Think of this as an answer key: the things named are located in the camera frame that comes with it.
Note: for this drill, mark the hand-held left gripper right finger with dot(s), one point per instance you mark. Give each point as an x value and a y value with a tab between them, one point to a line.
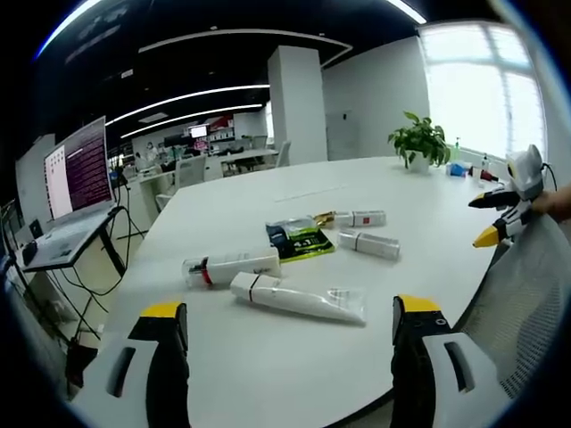
428	370

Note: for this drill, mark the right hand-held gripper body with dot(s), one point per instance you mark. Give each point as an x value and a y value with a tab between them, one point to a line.
526	171

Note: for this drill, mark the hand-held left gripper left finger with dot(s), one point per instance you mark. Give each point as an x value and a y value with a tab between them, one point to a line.
134	374

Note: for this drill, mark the white pump bottle clear cap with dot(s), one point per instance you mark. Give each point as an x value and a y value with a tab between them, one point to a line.
236	267

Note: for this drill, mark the white skincare tube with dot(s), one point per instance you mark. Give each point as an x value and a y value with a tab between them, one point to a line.
290	298

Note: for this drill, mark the small gold skincare jar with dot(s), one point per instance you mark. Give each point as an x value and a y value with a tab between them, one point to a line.
325	219

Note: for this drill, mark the green and black sachet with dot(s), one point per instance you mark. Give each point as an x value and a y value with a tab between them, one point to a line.
303	243

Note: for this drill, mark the white spray bottle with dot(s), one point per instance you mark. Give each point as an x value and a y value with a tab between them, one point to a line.
485	171

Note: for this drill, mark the green bottle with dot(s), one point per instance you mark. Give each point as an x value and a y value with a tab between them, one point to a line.
457	151

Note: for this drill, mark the person's right hand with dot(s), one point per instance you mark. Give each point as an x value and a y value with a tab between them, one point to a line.
553	203

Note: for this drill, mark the blue box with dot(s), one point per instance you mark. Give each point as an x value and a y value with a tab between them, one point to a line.
456	170

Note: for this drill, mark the grey mesh office chair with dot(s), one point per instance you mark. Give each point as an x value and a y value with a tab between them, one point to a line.
522	303

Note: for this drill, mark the green plant in white pot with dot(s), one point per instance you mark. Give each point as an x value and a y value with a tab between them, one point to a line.
419	142

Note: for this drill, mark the bright window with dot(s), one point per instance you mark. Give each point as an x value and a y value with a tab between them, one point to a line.
477	89

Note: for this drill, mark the grey side desk black legs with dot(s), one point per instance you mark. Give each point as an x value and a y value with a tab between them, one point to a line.
62	249

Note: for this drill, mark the small black device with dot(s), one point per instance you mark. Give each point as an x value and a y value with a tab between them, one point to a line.
30	253

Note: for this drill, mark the open laptop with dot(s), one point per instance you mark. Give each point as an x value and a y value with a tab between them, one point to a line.
80	178

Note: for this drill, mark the white office chair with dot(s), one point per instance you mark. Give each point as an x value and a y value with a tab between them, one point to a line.
189	171

